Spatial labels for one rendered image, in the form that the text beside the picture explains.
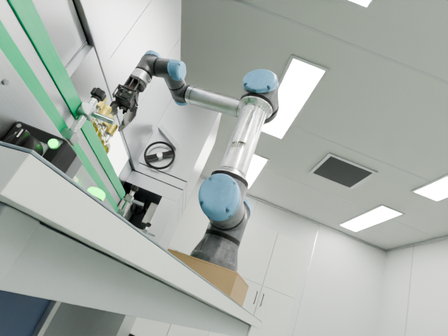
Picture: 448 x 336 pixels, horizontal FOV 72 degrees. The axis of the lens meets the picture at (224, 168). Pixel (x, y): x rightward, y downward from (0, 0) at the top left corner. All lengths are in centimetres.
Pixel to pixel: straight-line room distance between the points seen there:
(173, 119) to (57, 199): 211
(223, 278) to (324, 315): 488
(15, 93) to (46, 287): 27
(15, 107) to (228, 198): 52
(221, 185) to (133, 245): 50
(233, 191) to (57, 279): 55
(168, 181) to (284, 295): 328
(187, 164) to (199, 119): 38
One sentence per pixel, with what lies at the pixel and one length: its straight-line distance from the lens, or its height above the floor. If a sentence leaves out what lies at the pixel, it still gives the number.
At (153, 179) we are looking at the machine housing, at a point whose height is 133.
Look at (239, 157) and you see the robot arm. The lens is 91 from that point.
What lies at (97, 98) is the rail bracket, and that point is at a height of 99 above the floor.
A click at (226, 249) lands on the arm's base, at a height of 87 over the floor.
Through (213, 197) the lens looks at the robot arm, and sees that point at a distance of 84.
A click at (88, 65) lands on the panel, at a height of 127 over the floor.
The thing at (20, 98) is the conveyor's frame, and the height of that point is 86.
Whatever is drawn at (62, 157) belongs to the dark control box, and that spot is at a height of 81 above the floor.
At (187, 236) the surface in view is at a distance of 484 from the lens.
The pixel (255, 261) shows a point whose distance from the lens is 492.
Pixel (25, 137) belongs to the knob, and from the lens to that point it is 48.
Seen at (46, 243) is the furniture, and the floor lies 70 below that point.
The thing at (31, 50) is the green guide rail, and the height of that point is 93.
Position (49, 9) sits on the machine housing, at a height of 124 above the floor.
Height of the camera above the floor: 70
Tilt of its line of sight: 24 degrees up
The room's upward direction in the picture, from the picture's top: 22 degrees clockwise
